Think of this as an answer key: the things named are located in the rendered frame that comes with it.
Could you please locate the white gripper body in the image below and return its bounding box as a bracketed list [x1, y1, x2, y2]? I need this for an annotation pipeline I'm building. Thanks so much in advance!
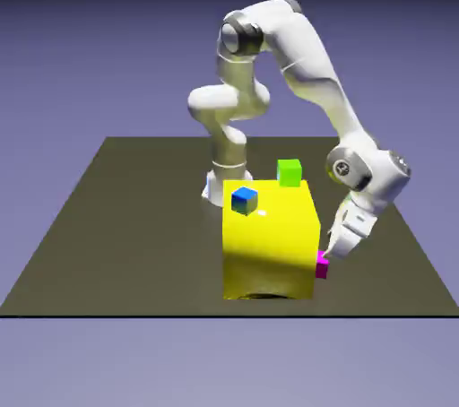
[325, 203, 378, 260]

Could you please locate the small magenta cube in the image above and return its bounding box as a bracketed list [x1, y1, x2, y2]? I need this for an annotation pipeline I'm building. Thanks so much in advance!
[315, 249, 330, 280]

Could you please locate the small green cube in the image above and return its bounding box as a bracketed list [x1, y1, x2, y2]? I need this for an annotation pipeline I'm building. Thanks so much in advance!
[276, 158, 303, 188]

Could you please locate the small blue cube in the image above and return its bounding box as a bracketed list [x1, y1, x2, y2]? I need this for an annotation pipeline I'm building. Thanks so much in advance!
[230, 186, 259, 217]

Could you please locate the large yellow box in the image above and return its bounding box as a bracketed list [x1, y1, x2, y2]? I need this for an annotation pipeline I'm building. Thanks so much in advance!
[221, 178, 322, 301]

